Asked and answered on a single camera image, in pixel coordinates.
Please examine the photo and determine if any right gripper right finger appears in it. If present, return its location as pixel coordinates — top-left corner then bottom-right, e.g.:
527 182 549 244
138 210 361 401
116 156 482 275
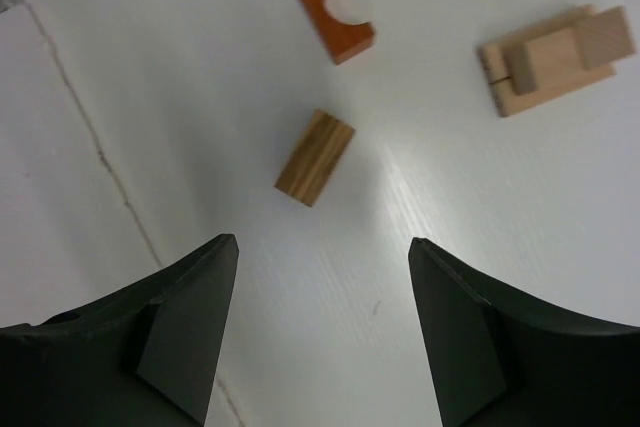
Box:
408 238 639 426

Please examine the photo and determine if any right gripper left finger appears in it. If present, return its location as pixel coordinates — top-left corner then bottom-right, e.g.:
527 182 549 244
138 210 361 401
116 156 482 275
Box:
1 234 239 426

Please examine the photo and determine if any dark striped wood block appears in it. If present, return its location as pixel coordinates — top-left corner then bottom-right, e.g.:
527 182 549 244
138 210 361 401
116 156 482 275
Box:
275 109 355 207

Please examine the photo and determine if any light long wood block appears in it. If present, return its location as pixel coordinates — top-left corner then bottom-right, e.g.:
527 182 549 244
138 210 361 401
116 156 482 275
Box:
490 65 616 117
478 4 597 84

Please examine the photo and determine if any small light wood cube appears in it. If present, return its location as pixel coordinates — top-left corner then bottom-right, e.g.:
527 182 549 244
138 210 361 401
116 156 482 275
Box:
574 6 637 70

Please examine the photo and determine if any red-brown notched block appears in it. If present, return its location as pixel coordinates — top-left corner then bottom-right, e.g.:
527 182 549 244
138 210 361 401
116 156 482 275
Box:
299 0 376 65

